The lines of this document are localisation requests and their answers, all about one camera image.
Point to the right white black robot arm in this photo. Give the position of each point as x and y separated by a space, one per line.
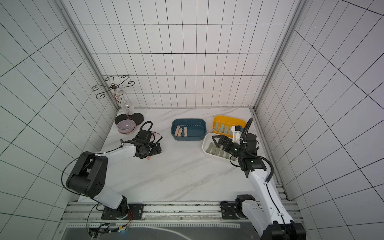
265 210

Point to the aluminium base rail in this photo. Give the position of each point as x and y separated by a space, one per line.
155 212

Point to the metal scroll cup rack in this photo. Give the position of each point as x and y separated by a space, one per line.
118 90

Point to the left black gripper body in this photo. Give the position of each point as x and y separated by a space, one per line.
147 151

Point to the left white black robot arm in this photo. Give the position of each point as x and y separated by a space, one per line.
88 176

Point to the white storage box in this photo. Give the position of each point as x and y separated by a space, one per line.
227 157

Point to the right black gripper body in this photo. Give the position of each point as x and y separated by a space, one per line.
223 141

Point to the dark teal storage box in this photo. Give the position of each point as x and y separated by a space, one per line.
197 129

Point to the yellow storage box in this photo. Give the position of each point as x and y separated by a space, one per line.
227 121

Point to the pink glass bowl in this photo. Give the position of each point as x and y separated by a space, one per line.
126 126

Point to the clear glass on rack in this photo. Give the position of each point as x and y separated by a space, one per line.
128 108

